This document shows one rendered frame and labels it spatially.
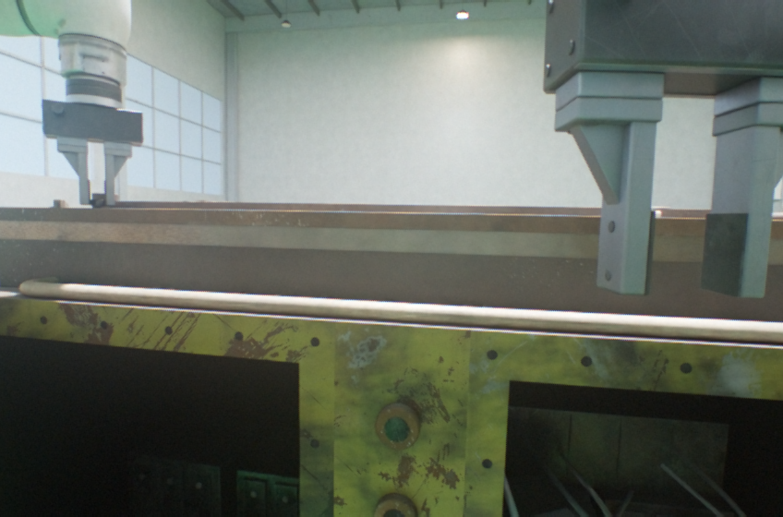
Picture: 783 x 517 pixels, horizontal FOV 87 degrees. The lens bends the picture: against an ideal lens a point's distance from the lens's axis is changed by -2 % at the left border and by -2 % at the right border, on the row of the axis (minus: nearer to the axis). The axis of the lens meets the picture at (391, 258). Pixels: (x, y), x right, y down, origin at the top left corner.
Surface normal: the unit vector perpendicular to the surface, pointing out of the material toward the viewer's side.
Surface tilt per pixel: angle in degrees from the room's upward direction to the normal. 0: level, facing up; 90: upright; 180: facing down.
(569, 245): 90
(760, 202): 90
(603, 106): 90
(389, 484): 90
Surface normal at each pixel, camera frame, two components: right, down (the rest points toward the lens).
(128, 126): 0.57, 0.08
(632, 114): -0.02, 0.09
